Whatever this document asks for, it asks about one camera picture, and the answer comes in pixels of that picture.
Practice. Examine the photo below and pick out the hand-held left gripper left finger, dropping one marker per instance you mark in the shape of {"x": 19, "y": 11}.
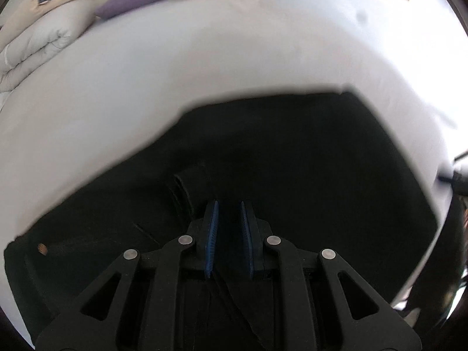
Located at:
{"x": 212, "y": 234}

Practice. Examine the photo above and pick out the purple cushion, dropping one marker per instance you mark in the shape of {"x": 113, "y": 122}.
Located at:
{"x": 131, "y": 0}

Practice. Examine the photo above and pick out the folded beige duvet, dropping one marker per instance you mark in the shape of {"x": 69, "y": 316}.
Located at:
{"x": 36, "y": 40}

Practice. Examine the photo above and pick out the black denim pants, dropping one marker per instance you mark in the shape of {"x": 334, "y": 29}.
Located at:
{"x": 292, "y": 153}

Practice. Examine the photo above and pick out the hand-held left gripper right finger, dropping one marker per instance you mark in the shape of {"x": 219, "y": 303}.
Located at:
{"x": 246, "y": 237}

